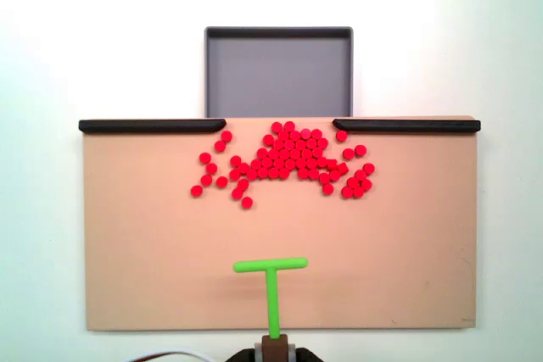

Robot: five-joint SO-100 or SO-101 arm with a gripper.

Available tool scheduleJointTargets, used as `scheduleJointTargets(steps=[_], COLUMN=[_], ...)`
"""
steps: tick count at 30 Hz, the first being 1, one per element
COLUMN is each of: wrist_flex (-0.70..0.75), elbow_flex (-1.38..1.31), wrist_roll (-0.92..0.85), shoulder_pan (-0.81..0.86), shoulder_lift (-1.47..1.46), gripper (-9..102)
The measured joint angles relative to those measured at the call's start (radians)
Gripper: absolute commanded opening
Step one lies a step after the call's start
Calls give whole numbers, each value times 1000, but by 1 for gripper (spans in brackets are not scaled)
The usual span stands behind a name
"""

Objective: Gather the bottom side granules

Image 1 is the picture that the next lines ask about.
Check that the green T-shaped pusher tool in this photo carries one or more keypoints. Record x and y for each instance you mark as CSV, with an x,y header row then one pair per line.
x,y
273,302

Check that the red round granule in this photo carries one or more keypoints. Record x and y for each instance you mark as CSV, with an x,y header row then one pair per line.
x,y
226,136
347,192
312,163
348,153
247,202
279,163
342,135
256,164
237,194
273,173
300,144
367,184
324,178
303,174
262,153
205,157
368,168
301,163
279,144
263,173
317,153
322,162
289,126
294,135
252,174
311,143
267,163
314,174
343,168
242,184
328,188
360,150
221,182
283,173
295,153
277,126
332,163
273,153
244,168
206,180
323,143
219,146
211,168
236,161
196,191
305,133
306,153
360,174
350,182
284,153
290,163
268,139
358,192
315,133
334,174
290,144
283,135
234,174

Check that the beige rectangular work board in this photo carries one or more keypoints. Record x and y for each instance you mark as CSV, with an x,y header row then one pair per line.
x,y
382,252

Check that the grey shallow tray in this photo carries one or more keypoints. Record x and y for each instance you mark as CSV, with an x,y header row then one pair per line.
x,y
278,78

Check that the black edge rail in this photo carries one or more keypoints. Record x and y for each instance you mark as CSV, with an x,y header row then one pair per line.
x,y
148,126
407,126

